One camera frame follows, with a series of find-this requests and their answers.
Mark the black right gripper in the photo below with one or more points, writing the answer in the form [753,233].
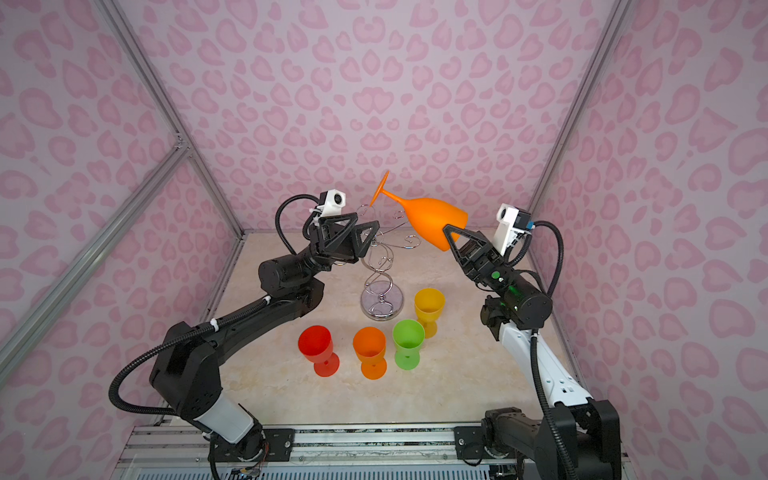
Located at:
[481,263]

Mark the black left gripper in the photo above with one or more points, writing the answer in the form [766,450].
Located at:
[342,247]

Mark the orange plastic wine glass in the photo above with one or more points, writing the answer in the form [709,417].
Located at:
[428,216]
[369,345]

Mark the yellow plastic wine glass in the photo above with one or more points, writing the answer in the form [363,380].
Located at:
[429,304]

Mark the green plastic wine glass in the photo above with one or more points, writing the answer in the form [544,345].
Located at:
[408,336]

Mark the red plastic wine glass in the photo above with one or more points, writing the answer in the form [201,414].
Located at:
[316,345]

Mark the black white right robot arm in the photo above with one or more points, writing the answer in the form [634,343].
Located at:
[577,436]

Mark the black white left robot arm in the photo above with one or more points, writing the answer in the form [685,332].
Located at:
[187,372]

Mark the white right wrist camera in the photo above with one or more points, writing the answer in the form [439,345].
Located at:
[513,224]

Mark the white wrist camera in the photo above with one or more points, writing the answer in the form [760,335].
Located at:
[513,224]
[331,203]

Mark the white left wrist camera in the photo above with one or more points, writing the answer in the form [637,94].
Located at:
[331,203]

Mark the chrome wire wine glass rack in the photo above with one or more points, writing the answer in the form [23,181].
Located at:
[382,299]

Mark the aluminium corner frame post right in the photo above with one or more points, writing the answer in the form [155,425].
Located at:
[621,12]

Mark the aluminium corner frame post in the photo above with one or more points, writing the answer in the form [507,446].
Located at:
[128,40]
[621,12]

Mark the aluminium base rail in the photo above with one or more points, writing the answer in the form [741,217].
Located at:
[176,450]

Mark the aluminium corner frame post left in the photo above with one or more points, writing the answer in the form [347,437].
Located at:
[128,40]

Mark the aluminium diagonal frame bar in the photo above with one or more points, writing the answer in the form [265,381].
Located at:
[40,318]

